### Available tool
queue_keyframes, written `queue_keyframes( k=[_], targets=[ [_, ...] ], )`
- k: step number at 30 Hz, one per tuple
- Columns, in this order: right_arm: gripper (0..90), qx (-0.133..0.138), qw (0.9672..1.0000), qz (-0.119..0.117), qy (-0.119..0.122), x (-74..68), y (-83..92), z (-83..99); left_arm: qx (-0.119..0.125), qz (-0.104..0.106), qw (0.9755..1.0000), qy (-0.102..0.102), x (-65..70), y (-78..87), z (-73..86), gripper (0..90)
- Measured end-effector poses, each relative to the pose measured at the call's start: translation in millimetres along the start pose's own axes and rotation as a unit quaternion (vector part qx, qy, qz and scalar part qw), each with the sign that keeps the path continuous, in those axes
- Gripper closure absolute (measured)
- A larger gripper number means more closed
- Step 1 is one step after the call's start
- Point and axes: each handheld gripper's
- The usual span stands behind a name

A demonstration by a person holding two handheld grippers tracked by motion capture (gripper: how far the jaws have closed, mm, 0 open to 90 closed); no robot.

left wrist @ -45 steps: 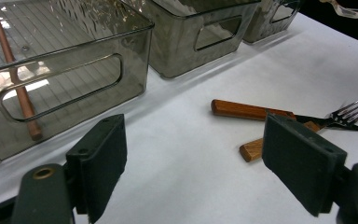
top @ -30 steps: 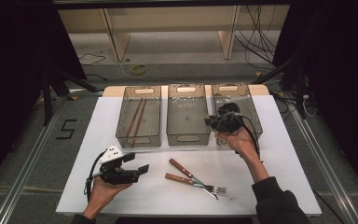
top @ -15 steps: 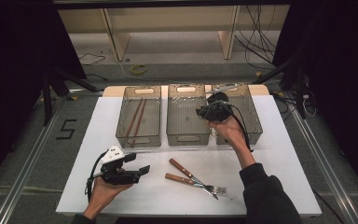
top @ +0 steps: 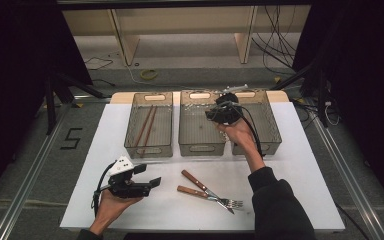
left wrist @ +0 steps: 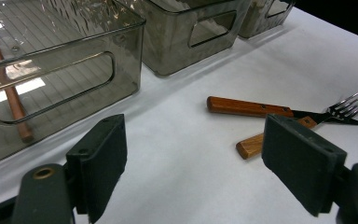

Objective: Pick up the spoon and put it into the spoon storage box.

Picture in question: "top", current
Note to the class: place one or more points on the grey translucent plastic bin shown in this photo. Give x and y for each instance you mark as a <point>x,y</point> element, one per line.
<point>196,133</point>
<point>268,126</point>
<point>150,126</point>

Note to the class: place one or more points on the white table cover sheet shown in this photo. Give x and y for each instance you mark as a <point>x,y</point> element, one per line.
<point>180,221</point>

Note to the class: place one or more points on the yellow tape roll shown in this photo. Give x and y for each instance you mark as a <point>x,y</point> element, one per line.
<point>142,75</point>

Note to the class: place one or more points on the person's left hand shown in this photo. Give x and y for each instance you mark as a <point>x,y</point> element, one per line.
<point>113,208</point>

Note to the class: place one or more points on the black metal stand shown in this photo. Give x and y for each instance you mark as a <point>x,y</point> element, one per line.
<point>321,100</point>
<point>50,110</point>

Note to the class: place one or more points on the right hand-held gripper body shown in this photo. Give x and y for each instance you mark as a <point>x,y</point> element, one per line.
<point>226,110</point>

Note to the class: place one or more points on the brown wooden chopstick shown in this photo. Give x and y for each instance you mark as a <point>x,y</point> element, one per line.
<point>150,130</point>
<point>144,126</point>

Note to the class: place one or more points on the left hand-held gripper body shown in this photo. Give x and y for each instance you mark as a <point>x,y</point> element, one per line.
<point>126,188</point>

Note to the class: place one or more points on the person's right hand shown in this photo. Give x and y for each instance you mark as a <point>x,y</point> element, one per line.
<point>238,133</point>

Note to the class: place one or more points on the light wooden desk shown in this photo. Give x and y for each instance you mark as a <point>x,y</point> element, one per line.
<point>127,43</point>

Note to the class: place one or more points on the dark curtain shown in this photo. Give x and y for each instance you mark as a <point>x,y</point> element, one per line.
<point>366,83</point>
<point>13,83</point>

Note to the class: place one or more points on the aluminium floor rail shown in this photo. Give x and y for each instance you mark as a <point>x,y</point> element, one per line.
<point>346,176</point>
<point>30,176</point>

